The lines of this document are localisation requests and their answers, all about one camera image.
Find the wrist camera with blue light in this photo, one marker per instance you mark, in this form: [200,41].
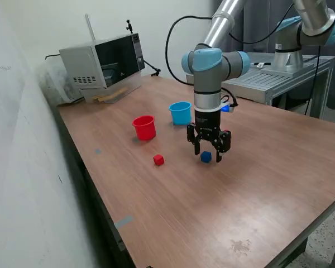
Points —
[228,107]

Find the small black camera mount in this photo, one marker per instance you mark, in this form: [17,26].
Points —
[129,26]

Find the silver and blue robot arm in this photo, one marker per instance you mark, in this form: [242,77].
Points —
[206,78]

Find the light wooden stick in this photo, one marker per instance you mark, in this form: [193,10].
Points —
[114,92]
[106,98]

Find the long tape piece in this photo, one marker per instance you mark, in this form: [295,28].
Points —
[124,222]

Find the blue cube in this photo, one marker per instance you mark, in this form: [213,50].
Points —
[205,157]

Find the blue plastic bin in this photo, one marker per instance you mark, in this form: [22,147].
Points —
[180,115]

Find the white tag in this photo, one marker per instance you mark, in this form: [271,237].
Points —
[259,65]

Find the silver microwave oven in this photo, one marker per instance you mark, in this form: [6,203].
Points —
[81,64]

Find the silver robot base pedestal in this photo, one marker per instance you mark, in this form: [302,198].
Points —
[287,62]

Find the small tape piece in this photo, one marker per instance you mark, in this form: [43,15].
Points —
[136,139]
[97,151]

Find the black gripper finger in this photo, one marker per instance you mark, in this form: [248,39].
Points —
[225,141]
[191,134]

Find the clear acrylic stand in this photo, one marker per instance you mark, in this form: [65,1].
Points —
[134,82]

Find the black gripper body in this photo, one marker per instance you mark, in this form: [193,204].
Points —
[208,121]

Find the dark grey curtain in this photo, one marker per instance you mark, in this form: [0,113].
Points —
[257,16]

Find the clear plastic bag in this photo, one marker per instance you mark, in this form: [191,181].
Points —
[56,83]

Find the red plastic bin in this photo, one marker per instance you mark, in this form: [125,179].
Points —
[145,129]

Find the aluminium profile table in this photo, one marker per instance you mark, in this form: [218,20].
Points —
[268,81]

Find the thin white rod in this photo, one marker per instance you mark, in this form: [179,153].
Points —
[90,28]

